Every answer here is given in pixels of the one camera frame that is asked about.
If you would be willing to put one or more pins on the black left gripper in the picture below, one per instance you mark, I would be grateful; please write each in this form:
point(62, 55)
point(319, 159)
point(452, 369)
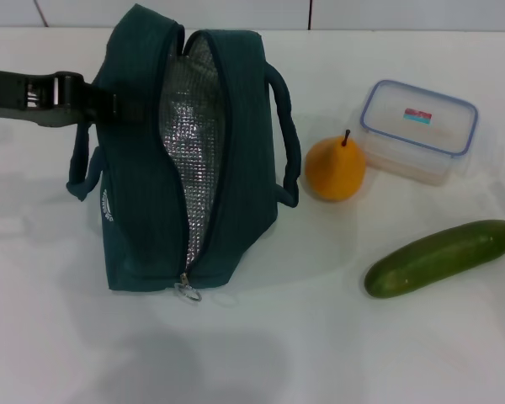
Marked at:
point(8, 90)

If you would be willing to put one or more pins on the yellow orange pear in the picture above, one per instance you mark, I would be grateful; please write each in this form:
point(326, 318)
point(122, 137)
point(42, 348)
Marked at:
point(334, 168)

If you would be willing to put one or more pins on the clear container with blue lid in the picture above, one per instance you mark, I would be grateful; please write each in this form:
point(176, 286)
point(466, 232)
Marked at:
point(416, 126)

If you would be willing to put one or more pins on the dark teal insulated lunch bag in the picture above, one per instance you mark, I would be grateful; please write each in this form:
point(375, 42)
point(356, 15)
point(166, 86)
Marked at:
point(126, 168)

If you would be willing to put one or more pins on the green cucumber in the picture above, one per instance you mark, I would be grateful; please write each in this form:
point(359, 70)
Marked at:
point(437, 258)

